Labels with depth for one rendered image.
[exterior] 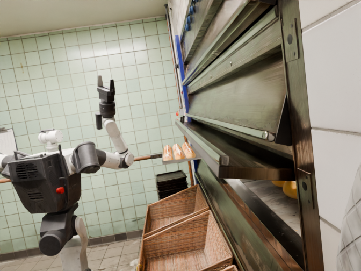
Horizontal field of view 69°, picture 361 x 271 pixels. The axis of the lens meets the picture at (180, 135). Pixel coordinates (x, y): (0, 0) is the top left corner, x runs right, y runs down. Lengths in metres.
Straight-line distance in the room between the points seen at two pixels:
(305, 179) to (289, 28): 0.26
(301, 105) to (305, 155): 0.09
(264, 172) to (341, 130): 0.18
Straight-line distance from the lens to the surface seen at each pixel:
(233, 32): 0.73
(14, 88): 3.62
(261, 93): 0.66
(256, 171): 0.53
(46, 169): 1.42
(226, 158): 0.51
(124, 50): 3.28
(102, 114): 1.51
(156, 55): 3.24
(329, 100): 0.43
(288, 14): 0.52
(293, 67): 0.51
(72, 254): 1.73
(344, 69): 0.40
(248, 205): 0.96
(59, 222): 1.55
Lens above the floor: 1.55
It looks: 6 degrees down
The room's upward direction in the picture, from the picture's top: 9 degrees counter-clockwise
